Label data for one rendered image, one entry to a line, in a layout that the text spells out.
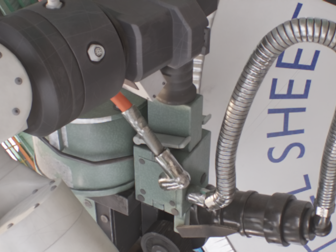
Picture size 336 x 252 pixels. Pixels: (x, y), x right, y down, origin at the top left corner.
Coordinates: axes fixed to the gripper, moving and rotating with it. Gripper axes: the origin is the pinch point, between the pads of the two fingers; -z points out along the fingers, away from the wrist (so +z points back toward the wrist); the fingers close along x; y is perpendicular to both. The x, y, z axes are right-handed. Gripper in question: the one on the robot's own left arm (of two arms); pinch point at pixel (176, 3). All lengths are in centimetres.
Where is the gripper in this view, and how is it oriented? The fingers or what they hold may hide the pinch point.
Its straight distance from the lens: 52.1
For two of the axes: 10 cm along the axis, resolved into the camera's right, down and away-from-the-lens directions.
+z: -6.5, 4.4, -6.2
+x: -7.6, -3.8, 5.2
